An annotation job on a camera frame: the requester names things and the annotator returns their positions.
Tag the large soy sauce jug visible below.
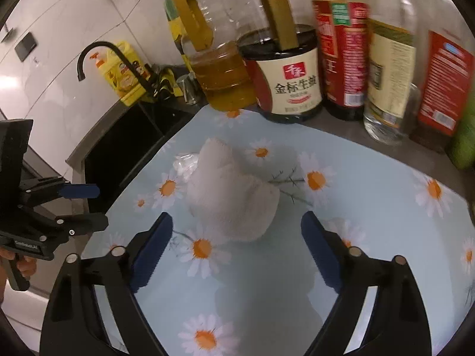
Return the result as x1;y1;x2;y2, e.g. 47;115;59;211
237;0;324;124

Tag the cooking oil bottle yellow handle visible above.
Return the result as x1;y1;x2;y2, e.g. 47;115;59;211
174;0;257;112

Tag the dark wall socket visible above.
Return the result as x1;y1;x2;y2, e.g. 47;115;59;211
14;32;38;62

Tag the yellow and black cloth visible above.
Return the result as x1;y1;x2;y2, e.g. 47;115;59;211
148;64;179;99

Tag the small clear plastic bag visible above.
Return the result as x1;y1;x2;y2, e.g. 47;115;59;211
173;151;202;177

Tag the black sink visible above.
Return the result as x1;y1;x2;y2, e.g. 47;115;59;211
65;98;194;209

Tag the small metal cup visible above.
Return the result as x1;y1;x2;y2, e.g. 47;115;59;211
176;73;203;106

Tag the person's left hand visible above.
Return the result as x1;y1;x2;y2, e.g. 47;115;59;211
0;247;38;305

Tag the clear vinegar bottle cream label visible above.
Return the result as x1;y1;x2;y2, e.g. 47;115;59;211
363;0;423;146

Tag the dark bottle with red label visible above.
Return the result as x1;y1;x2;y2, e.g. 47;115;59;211
311;0;371;122

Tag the brown bottle with red label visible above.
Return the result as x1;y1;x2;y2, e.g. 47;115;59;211
409;30;475;153

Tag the black faucet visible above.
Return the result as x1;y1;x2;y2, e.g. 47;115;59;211
76;41;157;96

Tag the daisy print table mat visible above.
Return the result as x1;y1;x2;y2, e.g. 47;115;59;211
79;105;475;356

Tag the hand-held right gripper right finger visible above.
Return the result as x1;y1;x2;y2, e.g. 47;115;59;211
301;211;437;356

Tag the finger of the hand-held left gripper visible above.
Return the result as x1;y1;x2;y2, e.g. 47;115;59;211
21;178;100;209
36;213;109;246

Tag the yellow dish soap bottle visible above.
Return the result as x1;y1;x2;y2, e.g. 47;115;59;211
94;41;151;107

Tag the white fluffy towel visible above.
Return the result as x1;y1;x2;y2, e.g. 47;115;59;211
186;137;281;242

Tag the yellow and green labelled bottle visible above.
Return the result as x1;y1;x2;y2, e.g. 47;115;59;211
156;0;194;53

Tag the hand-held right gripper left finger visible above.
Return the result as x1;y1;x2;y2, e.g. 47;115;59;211
39;212;174;356

